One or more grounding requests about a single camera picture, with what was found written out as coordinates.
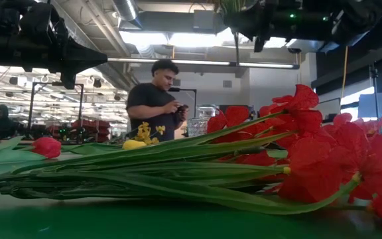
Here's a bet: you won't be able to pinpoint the silver ceiling air duct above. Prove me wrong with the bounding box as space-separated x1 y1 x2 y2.
111 0 143 21

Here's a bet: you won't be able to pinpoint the standing person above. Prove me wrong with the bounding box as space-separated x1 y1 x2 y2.
125 58 190 143

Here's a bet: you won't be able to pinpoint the red storage bins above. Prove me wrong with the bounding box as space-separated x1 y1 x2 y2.
70 118 112 143

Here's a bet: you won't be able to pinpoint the red tulip flower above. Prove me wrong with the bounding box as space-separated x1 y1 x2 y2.
0 135 62 166

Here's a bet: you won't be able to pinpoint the seated person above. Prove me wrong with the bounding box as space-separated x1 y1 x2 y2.
0 104 25 139

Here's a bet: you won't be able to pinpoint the clear textured glass vase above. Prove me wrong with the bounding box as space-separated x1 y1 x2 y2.
186 104 218 138

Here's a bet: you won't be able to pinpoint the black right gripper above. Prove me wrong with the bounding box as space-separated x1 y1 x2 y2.
223 0 273 54

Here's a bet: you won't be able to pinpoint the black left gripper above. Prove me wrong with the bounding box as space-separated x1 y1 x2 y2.
17 2 109 90

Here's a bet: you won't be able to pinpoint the yellow tulip flower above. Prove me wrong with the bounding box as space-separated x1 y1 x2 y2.
121 139 148 151

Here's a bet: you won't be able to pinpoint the black metal frame stand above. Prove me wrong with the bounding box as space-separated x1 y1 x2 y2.
27 81 85 139

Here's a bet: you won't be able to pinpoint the red poppy flower spray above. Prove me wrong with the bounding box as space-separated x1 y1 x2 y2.
11 84 325 175
0 112 382 233

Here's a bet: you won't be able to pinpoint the hanging yellow cable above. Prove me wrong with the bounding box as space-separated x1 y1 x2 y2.
339 45 349 104

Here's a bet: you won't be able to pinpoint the yellow small-blossom flower bunch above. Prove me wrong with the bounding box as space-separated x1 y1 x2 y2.
133 121 167 146

